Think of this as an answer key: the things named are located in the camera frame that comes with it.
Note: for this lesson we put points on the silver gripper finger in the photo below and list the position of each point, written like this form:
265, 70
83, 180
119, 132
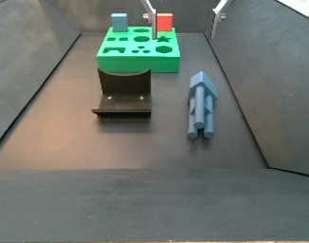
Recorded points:
151, 16
219, 11

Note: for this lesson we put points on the blue three prong object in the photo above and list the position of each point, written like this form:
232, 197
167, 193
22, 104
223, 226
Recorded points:
203, 95

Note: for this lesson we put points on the black curved fixture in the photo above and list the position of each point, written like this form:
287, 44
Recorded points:
126, 94

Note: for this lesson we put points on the red block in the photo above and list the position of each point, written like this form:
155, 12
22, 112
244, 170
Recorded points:
164, 22

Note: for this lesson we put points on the blue grey block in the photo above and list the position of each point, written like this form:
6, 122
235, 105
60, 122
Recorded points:
120, 22

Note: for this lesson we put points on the green shape sorter block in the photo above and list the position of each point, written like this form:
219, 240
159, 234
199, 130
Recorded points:
132, 51

